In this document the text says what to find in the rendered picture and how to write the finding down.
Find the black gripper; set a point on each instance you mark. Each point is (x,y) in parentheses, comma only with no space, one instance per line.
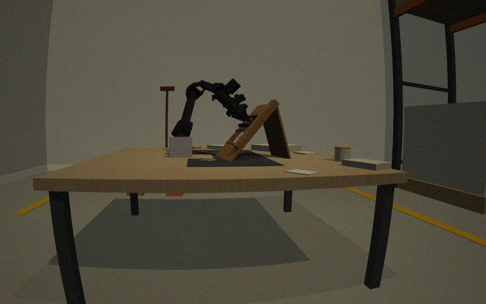
(237,111)

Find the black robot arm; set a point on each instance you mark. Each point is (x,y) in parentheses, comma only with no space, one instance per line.
(221,93)

